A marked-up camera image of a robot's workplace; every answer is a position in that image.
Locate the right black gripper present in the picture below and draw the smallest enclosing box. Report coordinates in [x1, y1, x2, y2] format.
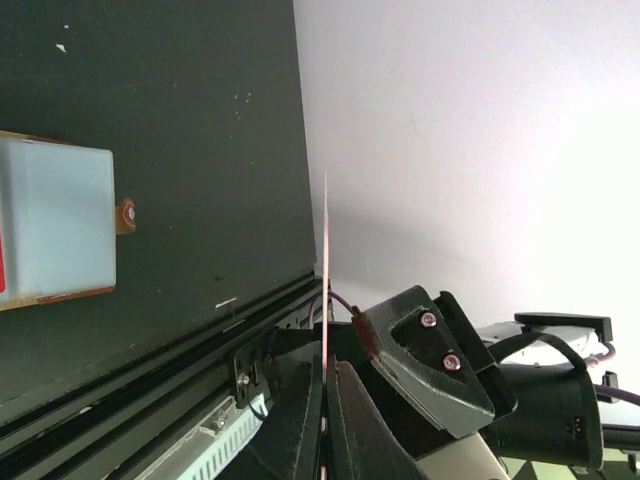
[329, 285, 517, 450]

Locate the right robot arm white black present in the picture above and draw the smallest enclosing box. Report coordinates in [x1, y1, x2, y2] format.
[314, 286, 639, 479]

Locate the brown leather card holder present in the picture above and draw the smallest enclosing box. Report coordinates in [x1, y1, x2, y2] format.
[1, 131, 136, 310]

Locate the white slotted cable duct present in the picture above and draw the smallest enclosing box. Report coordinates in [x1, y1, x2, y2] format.
[137, 392, 268, 480]

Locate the red white card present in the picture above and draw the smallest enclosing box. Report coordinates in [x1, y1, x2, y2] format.
[321, 170, 330, 386]
[0, 220, 8, 294]

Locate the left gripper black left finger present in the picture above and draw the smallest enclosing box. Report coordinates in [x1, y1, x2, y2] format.
[219, 356, 323, 480]

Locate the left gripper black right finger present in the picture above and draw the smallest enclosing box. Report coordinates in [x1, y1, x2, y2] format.
[326, 358, 425, 480]

